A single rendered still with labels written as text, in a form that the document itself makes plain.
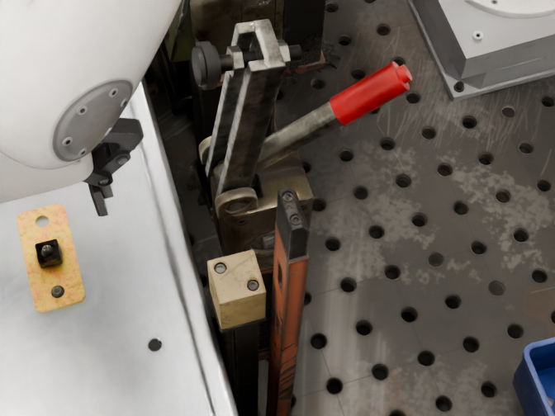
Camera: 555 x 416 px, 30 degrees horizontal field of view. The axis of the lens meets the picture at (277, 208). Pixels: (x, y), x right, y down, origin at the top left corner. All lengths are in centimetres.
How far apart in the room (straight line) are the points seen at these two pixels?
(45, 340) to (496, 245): 55
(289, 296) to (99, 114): 25
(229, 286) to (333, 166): 48
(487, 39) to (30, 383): 65
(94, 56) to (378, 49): 84
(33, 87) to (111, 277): 36
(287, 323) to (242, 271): 5
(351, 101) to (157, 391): 25
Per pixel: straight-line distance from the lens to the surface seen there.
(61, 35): 44
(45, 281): 79
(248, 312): 73
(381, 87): 69
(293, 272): 63
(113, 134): 66
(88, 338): 77
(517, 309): 113
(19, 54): 44
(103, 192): 71
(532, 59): 122
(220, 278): 71
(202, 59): 61
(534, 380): 101
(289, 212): 58
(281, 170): 76
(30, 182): 65
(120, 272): 79
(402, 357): 108
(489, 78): 122
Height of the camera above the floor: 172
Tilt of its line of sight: 64 degrees down
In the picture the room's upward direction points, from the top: 3 degrees clockwise
